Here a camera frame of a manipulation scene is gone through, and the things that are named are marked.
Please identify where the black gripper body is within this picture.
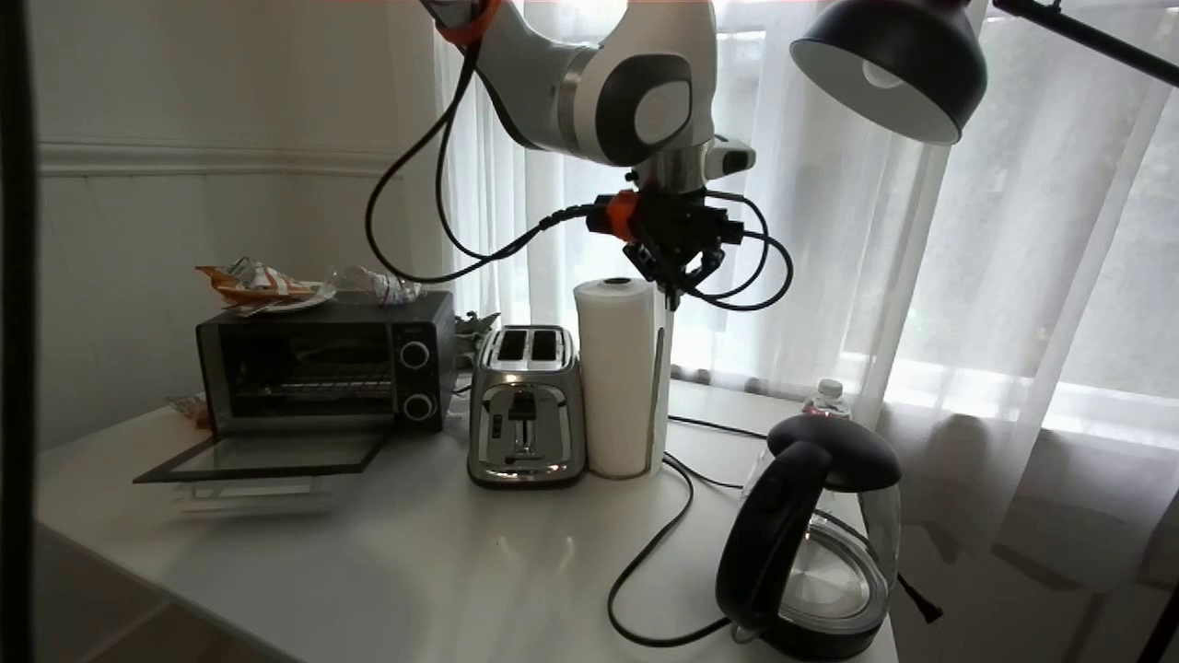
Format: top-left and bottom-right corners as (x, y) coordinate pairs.
(618, 179), (747, 270)

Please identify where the white paper towel roll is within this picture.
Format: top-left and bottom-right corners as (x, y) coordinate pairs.
(572, 278), (674, 484)

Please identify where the white sheer curtain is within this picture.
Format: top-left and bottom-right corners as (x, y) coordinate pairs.
(426, 0), (1179, 663)

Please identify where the small clear bottle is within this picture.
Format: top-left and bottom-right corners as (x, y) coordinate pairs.
(804, 376), (856, 419)

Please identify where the silver two-slot toaster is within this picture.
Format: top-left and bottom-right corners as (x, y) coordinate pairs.
(464, 319), (591, 489)

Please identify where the small green plant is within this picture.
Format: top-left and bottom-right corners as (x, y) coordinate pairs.
(453, 305), (505, 360)

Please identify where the black desk lamp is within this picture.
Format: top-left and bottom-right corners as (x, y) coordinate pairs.
(790, 0), (1179, 148)

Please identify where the crumpled clear plastic wrap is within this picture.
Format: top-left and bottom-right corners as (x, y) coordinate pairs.
(336, 260), (425, 308)

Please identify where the black glass electric kettle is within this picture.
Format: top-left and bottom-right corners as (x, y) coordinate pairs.
(715, 410), (907, 663)

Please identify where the black toaster oven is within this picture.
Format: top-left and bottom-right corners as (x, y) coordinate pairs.
(128, 287), (462, 488)

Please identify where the plate with wrapped bread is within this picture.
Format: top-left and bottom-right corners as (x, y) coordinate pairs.
(194, 253), (340, 318)

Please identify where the thin black appliance cord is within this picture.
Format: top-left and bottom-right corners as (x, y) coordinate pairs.
(662, 414), (775, 446)

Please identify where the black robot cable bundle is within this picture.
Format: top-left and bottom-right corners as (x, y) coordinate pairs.
(360, 22), (797, 318)

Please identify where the black kettle power cord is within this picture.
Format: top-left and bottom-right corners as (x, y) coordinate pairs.
(605, 451), (770, 652)

